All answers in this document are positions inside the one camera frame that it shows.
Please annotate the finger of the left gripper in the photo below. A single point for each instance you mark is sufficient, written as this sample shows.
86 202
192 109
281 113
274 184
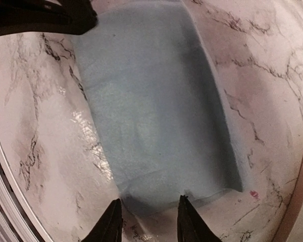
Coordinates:
66 17

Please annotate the light blue cleaning cloth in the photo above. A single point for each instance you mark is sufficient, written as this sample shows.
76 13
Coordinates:
154 101

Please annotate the front aluminium rail base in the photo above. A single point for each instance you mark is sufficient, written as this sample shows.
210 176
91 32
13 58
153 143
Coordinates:
11 220

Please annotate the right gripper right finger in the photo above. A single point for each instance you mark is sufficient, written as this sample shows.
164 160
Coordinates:
190 226

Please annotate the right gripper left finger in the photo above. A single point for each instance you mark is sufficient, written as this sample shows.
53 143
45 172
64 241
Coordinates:
109 226

